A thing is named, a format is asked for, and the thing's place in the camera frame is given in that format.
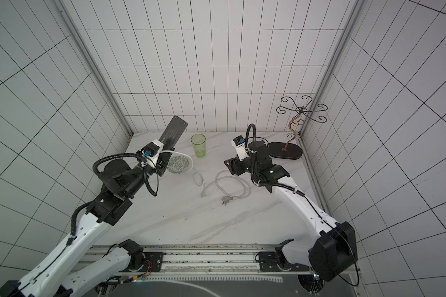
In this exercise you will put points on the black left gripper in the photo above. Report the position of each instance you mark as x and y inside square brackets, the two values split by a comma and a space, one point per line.
[161, 168]

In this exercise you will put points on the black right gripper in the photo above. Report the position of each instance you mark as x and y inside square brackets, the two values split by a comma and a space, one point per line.
[236, 167]

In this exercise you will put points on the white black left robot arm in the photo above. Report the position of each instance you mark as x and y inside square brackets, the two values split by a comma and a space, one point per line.
[123, 175]

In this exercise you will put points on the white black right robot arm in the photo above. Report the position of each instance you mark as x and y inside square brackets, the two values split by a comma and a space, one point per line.
[326, 247]

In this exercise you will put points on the green patterned ceramic bowl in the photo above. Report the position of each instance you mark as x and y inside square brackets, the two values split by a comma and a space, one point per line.
[179, 164]

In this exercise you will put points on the green glass tumbler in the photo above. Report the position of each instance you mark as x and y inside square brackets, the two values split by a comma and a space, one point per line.
[199, 145]

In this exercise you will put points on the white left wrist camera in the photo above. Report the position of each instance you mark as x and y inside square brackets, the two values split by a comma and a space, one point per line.
[151, 152]

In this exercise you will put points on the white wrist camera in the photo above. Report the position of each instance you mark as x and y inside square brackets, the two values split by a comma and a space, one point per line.
[240, 146]
[151, 152]

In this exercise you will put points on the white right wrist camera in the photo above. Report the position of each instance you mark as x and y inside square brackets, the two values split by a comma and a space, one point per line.
[240, 146]

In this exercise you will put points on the black wire jewelry stand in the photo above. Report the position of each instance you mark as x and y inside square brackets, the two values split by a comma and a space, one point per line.
[289, 150]

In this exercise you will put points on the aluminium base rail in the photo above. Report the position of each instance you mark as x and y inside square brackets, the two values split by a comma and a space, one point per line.
[208, 262]

